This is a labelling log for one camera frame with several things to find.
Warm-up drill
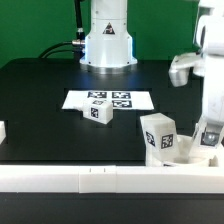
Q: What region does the white front fence wall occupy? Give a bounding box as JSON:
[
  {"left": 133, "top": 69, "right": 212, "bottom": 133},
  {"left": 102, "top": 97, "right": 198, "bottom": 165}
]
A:
[{"left": 0, "top": 165, "right": 224, "bottom": 194}]

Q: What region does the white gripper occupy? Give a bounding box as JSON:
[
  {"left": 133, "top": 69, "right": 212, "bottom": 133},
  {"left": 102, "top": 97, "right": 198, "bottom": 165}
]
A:
[{"left": 169, "top": 4, "right": 224, "bottom": 135}]

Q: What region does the white paper with tags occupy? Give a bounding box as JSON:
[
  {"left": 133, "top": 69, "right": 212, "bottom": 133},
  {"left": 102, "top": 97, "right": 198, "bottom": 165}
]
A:
[{"left": 62, "top": 90, "right": 154, "bottom": 110}]

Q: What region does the white round stool seat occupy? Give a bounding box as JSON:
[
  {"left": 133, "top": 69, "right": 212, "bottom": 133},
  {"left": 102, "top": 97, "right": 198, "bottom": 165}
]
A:
[{"left": 145, "top": 135, "right": 224, "bottom": 167}]

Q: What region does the black cable bundle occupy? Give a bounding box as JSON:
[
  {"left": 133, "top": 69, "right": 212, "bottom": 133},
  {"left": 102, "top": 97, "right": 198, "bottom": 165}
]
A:
[{"left": 38, "top": 39, "right": 86, "bottom": 60}]

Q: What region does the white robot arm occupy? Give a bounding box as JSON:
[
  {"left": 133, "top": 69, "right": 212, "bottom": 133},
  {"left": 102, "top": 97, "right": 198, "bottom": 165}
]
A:
[{"left": 80, "top": 0, "right": 224, "bottom": 133}]

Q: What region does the white left fence block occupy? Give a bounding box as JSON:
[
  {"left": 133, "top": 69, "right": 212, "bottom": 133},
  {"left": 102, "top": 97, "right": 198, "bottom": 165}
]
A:
[{"left": 0, "top": 121, "right": 6, "bottom": 144}]

